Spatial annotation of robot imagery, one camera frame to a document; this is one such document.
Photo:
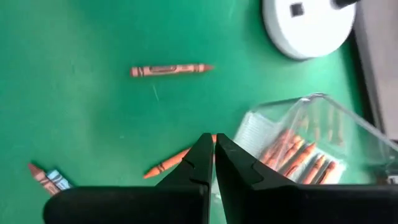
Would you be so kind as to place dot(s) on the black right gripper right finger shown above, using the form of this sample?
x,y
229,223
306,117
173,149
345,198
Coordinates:
x,y
311,205

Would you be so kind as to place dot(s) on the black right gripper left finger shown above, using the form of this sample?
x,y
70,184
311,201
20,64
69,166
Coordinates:
x,y
124,205

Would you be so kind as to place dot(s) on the orange crayon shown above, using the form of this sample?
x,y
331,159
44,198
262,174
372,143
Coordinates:
x,y
169,162
289,152

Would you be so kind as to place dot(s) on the blue crayon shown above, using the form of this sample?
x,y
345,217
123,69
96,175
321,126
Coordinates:
x,y
59,180

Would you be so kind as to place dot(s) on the clear plastic container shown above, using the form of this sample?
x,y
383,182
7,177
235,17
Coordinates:
x,y
357,133

